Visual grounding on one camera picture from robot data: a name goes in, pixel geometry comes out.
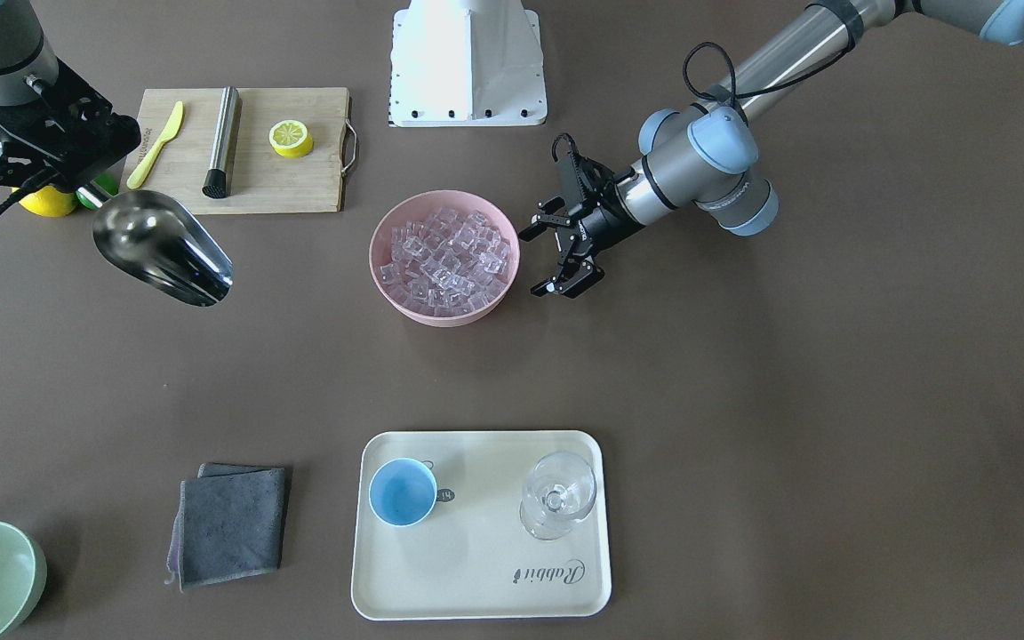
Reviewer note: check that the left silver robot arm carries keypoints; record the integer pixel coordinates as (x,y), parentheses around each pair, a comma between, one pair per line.
(705,154)

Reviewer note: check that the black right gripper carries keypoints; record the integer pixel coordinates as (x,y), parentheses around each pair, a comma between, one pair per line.
(25,175)

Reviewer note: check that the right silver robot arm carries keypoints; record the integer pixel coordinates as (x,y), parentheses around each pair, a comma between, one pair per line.
(25,57)

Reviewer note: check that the pile of clear ice cubes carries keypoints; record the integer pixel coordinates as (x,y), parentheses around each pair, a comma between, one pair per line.
(446,263)

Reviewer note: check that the clear wine glass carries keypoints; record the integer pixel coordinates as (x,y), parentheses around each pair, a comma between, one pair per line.
(558,494)

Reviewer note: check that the half lemon slice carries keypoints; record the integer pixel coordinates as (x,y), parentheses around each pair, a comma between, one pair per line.
(290,138)

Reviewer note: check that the pink bowl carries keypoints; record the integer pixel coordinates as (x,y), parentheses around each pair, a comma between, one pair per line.
(410,210)

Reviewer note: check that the blue plastic cup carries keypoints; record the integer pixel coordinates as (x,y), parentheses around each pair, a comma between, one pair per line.
(403,492)

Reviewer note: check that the yellow plastic knife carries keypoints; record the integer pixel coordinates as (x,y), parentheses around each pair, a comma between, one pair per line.
(170,131)

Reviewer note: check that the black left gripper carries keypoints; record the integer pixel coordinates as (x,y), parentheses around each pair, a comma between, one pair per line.
(605,221)

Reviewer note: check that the bamboo cutting board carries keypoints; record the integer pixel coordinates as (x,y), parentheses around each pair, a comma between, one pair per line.
(261,181)

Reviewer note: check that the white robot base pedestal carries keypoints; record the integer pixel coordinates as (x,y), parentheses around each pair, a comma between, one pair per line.
(466,64)

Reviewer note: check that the yellow lemon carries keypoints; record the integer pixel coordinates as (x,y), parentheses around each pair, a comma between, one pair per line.
(50,202)

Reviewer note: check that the cream serving tray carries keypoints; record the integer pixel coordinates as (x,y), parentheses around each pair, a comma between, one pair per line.
(471,558)

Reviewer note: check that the steel muddler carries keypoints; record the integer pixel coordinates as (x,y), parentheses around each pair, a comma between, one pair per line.
(217,180)

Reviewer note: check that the grey folded cloth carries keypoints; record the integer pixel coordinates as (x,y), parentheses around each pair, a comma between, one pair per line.
(229,525)

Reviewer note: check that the metal ice scoop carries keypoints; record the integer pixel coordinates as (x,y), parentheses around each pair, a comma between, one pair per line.
(154,238)

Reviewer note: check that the green lime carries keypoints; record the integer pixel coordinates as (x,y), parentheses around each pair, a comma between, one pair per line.
(99,190)

